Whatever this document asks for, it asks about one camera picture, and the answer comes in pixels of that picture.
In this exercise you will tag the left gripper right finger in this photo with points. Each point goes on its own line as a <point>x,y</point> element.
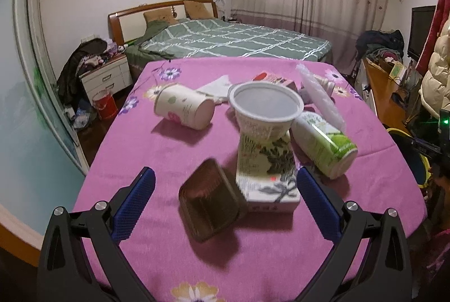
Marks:
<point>369,259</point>

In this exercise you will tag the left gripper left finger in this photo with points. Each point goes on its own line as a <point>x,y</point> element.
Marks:
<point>64,271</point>

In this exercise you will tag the floral tissue box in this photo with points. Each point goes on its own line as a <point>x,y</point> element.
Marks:
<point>266,175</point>

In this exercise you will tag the brown plastic tray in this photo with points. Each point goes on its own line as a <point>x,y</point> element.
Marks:
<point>210,201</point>

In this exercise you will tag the clear plastic lid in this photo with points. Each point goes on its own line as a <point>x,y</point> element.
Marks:
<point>320,98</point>

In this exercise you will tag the paper cup with leaf print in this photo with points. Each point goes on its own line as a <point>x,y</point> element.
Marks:
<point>184,106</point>

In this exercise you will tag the white plastic cup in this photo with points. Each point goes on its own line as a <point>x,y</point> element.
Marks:
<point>264,111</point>

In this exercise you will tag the pink milk carton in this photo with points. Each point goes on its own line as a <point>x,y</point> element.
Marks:
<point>276,79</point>

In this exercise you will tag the white tissue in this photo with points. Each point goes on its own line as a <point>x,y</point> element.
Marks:
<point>217,90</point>

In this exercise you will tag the small white bottle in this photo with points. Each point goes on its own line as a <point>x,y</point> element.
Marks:
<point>326,84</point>

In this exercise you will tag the yellow trash bin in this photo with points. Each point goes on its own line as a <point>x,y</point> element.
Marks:
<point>417,163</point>

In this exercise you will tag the sliding wardrobe door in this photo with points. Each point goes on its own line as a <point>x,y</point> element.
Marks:
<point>42,163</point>

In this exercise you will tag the wooden desk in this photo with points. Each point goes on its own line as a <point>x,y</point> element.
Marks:
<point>382,87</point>

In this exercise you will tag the pink floral tablecloth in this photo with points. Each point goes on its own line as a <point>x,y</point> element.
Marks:
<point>264,256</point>

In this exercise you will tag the red bucket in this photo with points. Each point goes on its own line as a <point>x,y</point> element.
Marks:
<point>104,103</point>

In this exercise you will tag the cream puffer jacket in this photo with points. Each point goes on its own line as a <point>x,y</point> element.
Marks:
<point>434,90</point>

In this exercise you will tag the white nightstand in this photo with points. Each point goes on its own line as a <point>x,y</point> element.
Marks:
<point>115,75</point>

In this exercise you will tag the pile of dark clothes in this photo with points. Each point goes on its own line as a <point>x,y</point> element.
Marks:
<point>69,86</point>

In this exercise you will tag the clothes pile on desk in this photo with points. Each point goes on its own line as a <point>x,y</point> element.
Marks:
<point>372,40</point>

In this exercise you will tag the wooden headboard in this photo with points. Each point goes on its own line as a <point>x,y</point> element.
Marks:
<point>127,25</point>

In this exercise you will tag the black television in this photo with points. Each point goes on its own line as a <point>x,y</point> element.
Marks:
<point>421,20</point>

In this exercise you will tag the red puffer jacket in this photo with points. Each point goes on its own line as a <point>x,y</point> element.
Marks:
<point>440,17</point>

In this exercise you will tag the bed with green quilt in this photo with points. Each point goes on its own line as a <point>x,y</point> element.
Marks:
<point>216,38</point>

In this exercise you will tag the left brown pillow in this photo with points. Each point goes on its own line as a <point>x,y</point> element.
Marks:
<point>160,14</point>

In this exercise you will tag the brown pillow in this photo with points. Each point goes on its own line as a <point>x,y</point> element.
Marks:
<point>160,14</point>
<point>196,11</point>

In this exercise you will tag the right brown pillow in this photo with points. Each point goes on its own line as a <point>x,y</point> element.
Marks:
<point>196,11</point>

